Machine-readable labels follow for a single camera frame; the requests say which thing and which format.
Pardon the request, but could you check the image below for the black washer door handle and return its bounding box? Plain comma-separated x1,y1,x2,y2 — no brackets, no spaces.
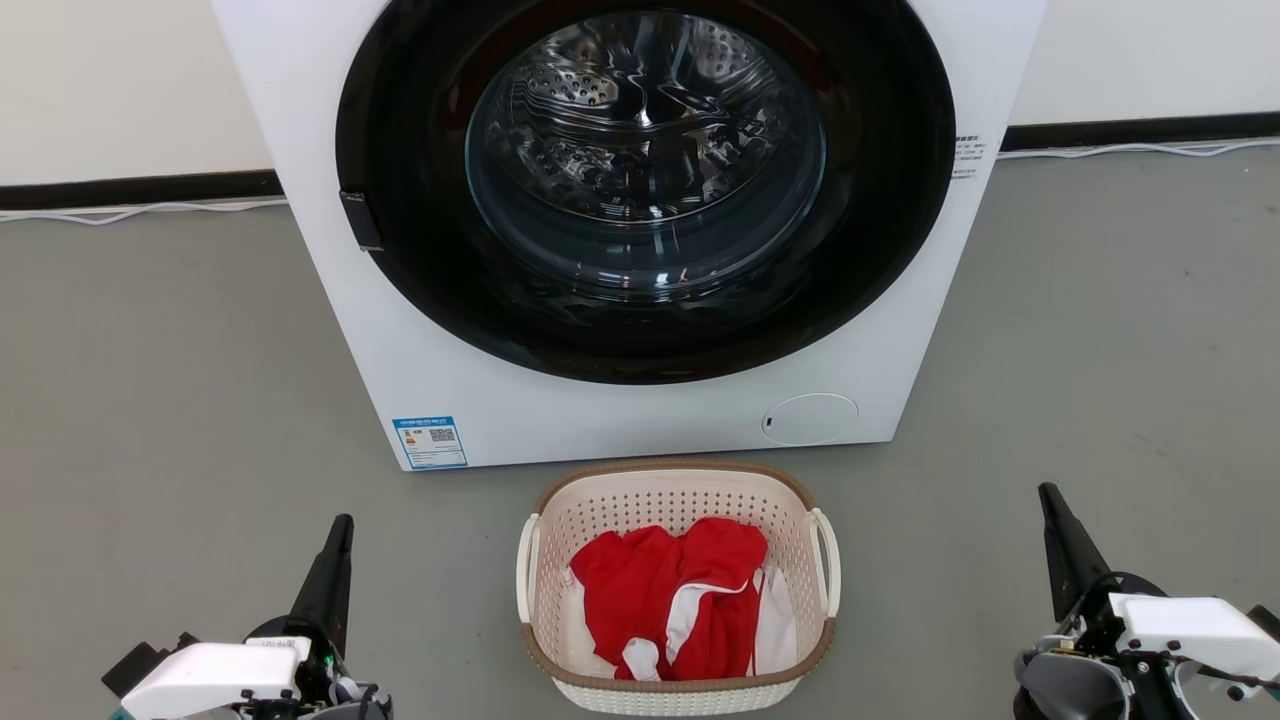
339,190,385,253

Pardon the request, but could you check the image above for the white floor cable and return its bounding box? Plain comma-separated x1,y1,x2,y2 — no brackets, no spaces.
0,197,289,226
997,138,1280,162

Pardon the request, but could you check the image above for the red garment with white trim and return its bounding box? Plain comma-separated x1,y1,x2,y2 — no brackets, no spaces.
570,517,771,683

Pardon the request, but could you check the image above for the black wall baseboard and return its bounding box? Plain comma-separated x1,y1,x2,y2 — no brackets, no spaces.
0,169,286,212
1002,111,1280,153

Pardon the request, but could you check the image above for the white front-load washing machine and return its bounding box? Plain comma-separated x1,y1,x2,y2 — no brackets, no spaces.
212,0,1048,471

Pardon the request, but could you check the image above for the round white filter cover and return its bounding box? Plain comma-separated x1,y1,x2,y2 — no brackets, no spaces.
762,393,859,447

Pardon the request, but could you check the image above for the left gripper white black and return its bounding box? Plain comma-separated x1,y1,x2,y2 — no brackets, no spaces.
102,514,394,720

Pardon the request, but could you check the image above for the round black washer door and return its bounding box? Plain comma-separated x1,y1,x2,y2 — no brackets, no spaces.
335,0,957,386

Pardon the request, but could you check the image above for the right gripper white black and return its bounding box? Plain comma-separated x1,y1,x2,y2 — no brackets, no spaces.
1014,483,1280,720

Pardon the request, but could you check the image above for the stainless steel washer drum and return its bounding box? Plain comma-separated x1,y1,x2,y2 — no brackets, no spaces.
466,10,827,301

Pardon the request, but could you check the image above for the blue energy label sticker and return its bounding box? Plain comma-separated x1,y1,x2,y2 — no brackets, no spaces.
392,416,469,470

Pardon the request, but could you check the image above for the white perforated laundry basket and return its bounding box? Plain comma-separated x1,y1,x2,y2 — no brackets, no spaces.
516,460,842,717

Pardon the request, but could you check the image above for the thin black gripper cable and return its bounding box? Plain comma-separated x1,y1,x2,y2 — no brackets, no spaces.
1165,655,1280,693

